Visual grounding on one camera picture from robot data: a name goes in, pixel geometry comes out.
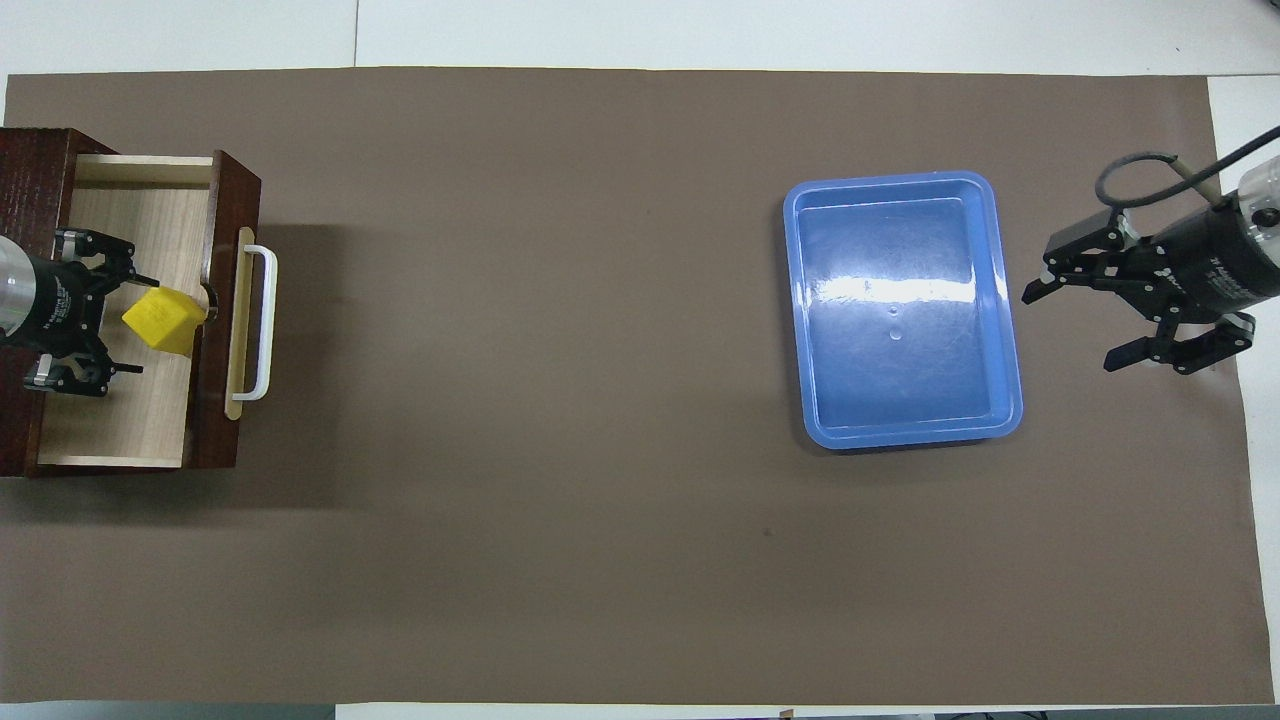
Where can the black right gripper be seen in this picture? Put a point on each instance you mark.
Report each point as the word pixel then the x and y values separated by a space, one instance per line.
pixel 1200 265

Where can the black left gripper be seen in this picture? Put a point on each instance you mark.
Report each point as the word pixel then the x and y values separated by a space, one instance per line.
pixel 60 305

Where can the yellow block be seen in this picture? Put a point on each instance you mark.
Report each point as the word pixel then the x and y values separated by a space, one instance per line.
pixel 165 320

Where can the dark wooden drawer cabinet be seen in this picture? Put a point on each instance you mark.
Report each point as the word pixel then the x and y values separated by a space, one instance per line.
pixel 30 180

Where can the blue plastic tray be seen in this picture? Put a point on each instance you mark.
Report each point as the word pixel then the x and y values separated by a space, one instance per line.
pixel 900 380

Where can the brown paper table mat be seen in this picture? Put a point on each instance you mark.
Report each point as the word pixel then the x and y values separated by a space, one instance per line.
pixel 600 450

